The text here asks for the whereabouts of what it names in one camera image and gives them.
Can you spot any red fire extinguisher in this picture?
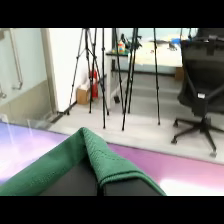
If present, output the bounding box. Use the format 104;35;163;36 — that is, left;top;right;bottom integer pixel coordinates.
89;69;100;100

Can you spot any black tripod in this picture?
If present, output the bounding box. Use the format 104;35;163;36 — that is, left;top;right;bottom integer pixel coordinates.
65;27;110;130
112;27;162;132

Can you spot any green garment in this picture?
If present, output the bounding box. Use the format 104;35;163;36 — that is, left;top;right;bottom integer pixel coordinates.
0;126;167;197

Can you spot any black office chair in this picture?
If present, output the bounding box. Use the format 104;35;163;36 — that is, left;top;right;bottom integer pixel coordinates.
170;27;224;158

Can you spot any cardboard box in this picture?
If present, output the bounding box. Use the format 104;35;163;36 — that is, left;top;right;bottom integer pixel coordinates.
76;86;92;106

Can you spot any white desk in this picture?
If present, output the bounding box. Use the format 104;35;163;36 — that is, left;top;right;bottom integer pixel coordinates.
105;39;185;110

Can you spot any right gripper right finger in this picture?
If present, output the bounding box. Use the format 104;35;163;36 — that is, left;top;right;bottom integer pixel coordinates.
101;177;162;197

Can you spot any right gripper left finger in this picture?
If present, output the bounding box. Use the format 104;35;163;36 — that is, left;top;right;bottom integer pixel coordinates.
39;155;99;197

